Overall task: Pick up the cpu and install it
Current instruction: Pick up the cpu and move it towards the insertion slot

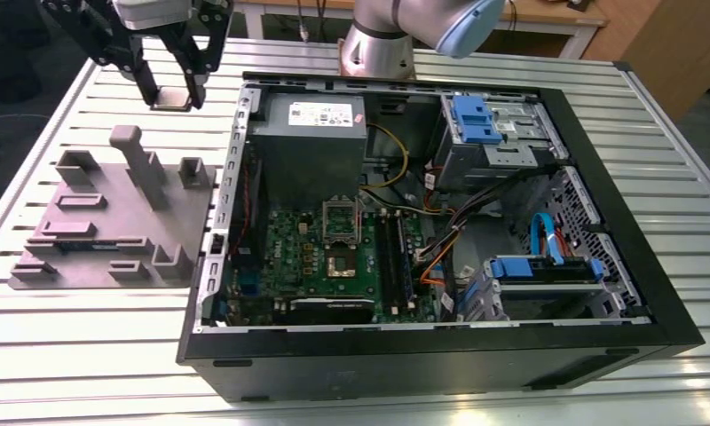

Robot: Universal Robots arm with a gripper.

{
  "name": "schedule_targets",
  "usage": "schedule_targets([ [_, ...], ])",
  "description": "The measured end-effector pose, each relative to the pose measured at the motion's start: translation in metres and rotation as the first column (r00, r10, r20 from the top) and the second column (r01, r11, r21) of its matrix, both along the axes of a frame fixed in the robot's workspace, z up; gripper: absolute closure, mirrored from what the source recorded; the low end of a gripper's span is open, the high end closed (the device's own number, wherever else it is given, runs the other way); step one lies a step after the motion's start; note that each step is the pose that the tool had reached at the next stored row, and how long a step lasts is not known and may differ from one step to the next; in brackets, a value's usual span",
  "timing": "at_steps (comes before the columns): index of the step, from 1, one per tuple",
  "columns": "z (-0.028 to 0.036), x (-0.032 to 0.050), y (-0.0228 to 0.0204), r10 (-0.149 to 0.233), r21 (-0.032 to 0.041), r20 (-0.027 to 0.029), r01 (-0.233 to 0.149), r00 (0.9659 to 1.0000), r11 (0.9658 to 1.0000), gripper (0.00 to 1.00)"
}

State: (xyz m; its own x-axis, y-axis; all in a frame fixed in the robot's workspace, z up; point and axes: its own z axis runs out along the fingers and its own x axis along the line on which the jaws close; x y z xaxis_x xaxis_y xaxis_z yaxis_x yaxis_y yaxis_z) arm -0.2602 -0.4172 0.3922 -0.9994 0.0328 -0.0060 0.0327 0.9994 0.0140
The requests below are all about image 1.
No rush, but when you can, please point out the blue drive latch bracket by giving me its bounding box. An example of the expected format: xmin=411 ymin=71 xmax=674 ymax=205
xmin=450 ymin=95 xmax=503 ymax=146

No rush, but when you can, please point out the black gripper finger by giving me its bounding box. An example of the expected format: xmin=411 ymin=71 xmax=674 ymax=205
xmin=164 ymin=0 xmax=235 ymax=110
xmin=40 ymin=0 xmax=158 ymax=107

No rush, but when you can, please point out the green motherboard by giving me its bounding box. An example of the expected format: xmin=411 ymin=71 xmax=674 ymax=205
xmin=220 ymin=206 xmax=444 ymax=327

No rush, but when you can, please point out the black RAM slot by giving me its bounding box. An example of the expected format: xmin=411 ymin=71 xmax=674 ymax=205
xmin=375 ymin=210 xmax=396 ymax=314
xmin=391 ymin=210 xmax=418 ymax=308

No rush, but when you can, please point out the metal drive cage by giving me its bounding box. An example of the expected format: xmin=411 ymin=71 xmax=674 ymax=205
xmin=434 ymin=93 xmax=568 ymax=192

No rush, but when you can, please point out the black graphics card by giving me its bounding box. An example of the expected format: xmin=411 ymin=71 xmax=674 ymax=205
xmin=274 ymin=296 xmax=375 ymax=325

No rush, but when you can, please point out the wooden cabinet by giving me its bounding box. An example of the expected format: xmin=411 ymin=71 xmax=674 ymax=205
xmin=582 ymin=0 xmax=710 ymax=122

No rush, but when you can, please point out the locking lever wire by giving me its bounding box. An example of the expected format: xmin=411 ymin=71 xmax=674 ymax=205
xmin=356 ymin=194 xmax=371 ymax=245

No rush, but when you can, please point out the hanging cable with plug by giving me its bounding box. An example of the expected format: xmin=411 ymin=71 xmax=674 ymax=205
xmin=294 ymin=0 xmax=310 ymax=42

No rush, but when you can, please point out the silver CPU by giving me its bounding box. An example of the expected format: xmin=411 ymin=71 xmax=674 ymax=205
xmin=150 ymin=85 xmax=195 ymax=111

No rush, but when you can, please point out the green RAM stick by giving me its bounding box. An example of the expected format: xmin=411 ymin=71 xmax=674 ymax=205
xmin=55 ymin=241 xmax=143 ymax=253

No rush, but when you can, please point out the wooden desk white frame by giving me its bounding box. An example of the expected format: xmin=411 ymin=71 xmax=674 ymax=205
xmin=235 ymin=0 xmax=608 ymax=61

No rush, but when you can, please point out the orange wire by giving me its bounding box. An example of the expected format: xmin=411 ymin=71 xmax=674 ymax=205
xmin=418 ymin=248 xmax=451 ymax=286

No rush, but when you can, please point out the hard disk in blue carrier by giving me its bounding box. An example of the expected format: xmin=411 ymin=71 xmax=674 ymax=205
xmin=488 ymin=256 xmax=604 ymax=285

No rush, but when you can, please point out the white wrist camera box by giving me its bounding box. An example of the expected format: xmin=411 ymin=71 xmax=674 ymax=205
xmin=111 ymin=0 xmax=191 ymax=31

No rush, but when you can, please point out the grey power supply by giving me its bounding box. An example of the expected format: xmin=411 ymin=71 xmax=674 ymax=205
xmin=246 ymin=93 xmax=368 ymax=212

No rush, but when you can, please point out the white black wire bundle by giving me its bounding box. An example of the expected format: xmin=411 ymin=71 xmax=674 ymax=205
xmin=359 ymin=185 xmax=458 ymax=219

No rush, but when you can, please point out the metal disk bay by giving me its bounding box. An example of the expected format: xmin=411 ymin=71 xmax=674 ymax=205
xmin=454 ymin=255 xmax=651 ymax=323

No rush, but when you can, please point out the CPU socket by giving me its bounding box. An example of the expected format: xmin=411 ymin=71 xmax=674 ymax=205
xmin=323 ymin=250 xmax=359 ymax=279

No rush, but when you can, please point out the yellow wire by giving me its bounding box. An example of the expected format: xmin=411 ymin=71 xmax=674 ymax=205
xmin=359 ymin=123 xmax=410 ymax=191

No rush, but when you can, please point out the grey printed parts rack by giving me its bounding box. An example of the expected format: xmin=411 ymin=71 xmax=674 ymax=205
xmin=4 ymin=124 xmax=219 ymax=290

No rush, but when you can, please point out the black PC case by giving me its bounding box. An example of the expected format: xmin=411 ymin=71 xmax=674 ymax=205
xmin=174 ymin=70 xmax=704 ymax=404

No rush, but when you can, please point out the metal socket cover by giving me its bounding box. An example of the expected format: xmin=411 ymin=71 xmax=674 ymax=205
xmin=320 ymin=197 xmax=364 ymax=248

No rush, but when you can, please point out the black cable bundle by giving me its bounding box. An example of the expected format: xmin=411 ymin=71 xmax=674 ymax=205
xmin=412 ymin=163 xmax=568 ymax=267

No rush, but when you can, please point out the blue wire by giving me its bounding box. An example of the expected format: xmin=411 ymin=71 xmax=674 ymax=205
xmin=530 ymin=212 xmax=576 ymax=267

